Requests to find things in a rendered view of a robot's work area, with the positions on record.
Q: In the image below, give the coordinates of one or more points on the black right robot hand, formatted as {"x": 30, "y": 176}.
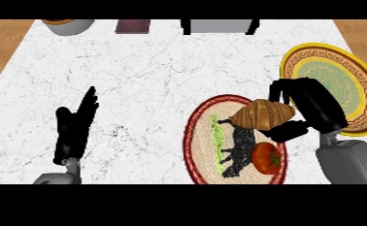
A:
{"x": 320, "y": 107}

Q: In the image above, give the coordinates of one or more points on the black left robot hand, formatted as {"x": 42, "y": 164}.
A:
{"x": 72, "y": 129}

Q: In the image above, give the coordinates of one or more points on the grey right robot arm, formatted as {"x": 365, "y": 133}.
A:
{"x": 343, "y": 160}

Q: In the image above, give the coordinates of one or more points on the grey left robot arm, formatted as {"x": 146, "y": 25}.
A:
{"x": 63, "y": 175}

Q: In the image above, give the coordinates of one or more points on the yellow patterned plate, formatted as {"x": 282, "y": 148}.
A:
{"x": 335, "y": 78}

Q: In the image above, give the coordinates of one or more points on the brown croissant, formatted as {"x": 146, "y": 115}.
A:
{"x": 263, "y": 114}

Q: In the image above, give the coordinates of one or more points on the round woven red-rimmed placemat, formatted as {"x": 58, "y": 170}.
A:
{"x": 211, "y": 145}

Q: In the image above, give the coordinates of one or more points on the red tomato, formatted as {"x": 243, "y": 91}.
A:
{"x": 267, "y": 158}

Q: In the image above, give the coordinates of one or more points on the grey pot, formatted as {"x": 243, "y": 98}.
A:
{"x": 69, "y": 26}

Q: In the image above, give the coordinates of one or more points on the dark red box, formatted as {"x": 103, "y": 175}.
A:
{"x": 132, "y": 26}

